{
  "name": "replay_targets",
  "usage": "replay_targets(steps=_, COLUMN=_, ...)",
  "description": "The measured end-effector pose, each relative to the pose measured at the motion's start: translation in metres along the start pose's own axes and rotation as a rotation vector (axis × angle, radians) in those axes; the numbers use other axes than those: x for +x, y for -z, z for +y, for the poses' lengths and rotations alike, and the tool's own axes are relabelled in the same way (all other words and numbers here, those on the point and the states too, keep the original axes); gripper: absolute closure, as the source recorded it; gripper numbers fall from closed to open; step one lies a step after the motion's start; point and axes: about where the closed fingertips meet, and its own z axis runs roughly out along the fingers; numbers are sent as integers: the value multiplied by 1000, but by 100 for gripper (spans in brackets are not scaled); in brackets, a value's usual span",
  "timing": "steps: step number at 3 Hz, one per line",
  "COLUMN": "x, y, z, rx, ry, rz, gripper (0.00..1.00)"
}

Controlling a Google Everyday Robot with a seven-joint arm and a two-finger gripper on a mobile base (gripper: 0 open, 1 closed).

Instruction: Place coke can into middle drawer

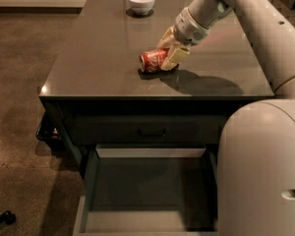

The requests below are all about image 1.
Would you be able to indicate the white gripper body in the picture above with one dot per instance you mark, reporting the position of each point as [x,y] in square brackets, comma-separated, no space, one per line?
[189,29]

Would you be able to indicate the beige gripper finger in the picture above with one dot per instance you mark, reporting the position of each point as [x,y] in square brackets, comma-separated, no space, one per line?
[167,39]
[175,55]

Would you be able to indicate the red coke can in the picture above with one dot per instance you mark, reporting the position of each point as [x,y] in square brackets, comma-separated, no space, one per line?
[151,61]

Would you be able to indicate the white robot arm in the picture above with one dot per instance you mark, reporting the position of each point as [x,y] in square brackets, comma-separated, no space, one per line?
[256,155]

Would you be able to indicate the dark grey drawer cabinet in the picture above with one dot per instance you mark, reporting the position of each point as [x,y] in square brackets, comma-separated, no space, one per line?
[98,71]

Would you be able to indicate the closed top drawer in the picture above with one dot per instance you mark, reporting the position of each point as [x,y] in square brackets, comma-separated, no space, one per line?
[99,130]

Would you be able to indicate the open middle drawer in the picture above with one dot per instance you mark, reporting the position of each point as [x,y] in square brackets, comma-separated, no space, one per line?
[132,195]

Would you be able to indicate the white ceramic bowl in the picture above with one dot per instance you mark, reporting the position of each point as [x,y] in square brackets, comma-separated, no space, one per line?
[141,7]

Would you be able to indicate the black basket beside cabinet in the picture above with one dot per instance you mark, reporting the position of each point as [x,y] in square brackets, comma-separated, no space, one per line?
[47,132]

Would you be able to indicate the black object on floor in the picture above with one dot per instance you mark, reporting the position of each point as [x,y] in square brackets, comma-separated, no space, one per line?
[7,217]

